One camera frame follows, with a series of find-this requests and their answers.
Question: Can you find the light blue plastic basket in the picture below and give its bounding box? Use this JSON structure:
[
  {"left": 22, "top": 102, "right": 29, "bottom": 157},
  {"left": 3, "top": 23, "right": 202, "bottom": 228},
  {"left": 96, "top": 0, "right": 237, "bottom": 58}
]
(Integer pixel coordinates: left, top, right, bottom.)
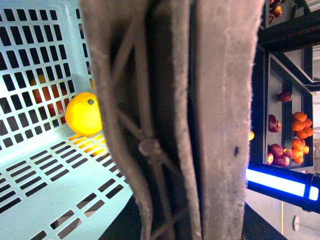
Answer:
[{"left": 0, "top": 0, "right": 141, "bottom": 240}]

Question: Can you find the red apple pile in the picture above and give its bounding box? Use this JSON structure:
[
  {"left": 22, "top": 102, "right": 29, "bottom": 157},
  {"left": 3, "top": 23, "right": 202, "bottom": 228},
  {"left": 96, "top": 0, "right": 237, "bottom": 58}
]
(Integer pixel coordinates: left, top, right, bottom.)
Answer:
[{"left": 266, "top": 92, "right": 292, "bottom": 167}]

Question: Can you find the yellow lemon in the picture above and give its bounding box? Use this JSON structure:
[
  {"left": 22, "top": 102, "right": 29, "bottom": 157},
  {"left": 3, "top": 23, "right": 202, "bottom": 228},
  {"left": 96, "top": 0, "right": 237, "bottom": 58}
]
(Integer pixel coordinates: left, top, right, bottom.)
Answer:
[{"left": 65, "top": 92, "right": 103, "bottom": 137}]

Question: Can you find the orange tangerine pile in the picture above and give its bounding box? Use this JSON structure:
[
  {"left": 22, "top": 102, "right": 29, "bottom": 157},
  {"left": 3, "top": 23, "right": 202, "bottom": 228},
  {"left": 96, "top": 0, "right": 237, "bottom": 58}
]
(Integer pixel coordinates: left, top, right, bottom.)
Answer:
[{"left": 291, "top": 111, "right": 314, "bottom": 165}]

